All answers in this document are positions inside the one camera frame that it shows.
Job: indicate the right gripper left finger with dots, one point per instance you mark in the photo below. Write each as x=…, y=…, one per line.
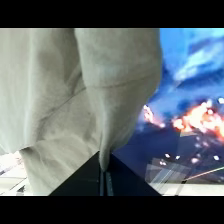
x=85, y=180

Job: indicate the olive green T-shirt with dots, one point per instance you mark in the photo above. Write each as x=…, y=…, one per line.
x=66, y=86

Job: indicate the silver frame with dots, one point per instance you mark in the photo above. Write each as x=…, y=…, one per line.
x=10, y=181

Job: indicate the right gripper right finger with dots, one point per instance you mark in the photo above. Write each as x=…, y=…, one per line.
x=126, y=181

